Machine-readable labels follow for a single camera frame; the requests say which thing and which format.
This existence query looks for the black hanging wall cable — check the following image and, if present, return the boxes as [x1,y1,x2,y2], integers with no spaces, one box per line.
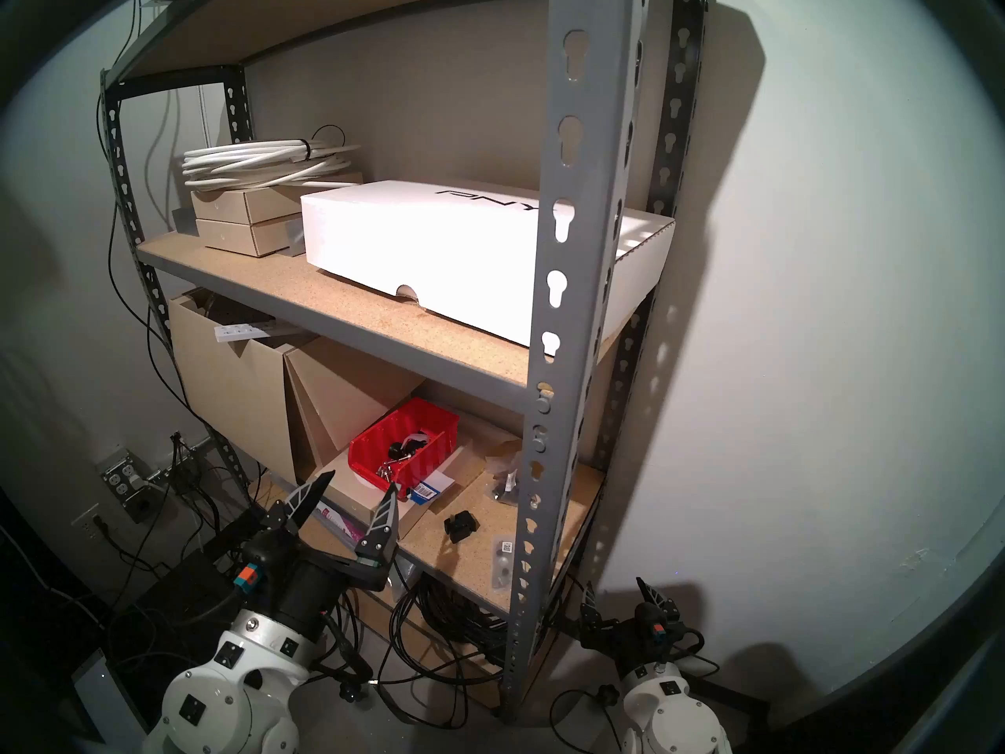
[96,93,213,431]

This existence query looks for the clear bag with QR label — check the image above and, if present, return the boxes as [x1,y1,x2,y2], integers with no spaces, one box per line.
[488,536,519,588]

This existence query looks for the grey wall power outlet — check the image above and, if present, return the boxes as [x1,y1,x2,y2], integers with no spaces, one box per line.
[98,450,170,523]

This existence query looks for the black coiled cable bundle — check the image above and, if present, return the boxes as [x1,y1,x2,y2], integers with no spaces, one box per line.
[393,576,543,683]

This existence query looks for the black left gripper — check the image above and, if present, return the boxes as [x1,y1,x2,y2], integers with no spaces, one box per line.
[208,470,401,631]

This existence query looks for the black box on floor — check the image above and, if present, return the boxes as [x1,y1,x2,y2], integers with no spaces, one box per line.
[130,552,244,659]

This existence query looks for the small metal parts pile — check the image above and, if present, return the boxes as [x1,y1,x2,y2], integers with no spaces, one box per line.
[377,438,429,478]

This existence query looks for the large white PNY box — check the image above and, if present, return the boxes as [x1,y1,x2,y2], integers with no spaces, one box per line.
[301,181,676,349]

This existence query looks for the large open cardboard box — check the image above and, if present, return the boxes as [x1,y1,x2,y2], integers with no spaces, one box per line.
[169,289,323,485]

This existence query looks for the small flat cardboard box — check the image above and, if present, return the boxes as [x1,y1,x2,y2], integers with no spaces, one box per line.
[191,181,364,224]
[195,214,303,257]

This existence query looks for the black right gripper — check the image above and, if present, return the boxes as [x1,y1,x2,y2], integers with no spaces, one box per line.
[579,576,704,671]

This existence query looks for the pink white packaged tube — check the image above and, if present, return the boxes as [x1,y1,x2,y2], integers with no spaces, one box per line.
[314,503,370,549]

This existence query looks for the flat cardboard box open lid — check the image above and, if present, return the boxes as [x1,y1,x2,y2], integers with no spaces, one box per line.
[283,344,503,541]

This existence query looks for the white coiled cable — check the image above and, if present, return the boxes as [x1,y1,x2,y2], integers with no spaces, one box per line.
[182,126,362,189]

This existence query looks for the grey metal rack shelf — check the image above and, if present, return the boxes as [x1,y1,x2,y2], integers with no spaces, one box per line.
[100,0,715,722]

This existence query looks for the red plastic bin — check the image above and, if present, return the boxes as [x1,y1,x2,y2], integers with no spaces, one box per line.
[348,399,460,502]

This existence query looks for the white device on floor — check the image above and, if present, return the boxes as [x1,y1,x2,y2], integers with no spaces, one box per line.
[72,650,150,749]

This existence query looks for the clear bag of black screws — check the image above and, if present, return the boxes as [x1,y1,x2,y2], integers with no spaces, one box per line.
[483,454,523,506]

